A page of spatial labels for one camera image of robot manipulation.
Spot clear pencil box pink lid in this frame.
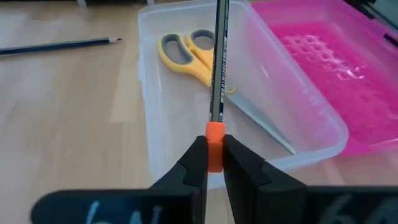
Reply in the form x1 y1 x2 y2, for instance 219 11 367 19
137 0 398 190

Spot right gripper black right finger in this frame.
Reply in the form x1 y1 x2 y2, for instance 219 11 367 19
223 134 398 224

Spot black metal table frame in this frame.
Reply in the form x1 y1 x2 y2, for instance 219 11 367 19
343 0 398 49

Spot yellow handled scissors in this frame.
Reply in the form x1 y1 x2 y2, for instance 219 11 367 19
157 28 297 156

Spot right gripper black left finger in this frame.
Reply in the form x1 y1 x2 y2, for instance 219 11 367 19
30 135 208 224

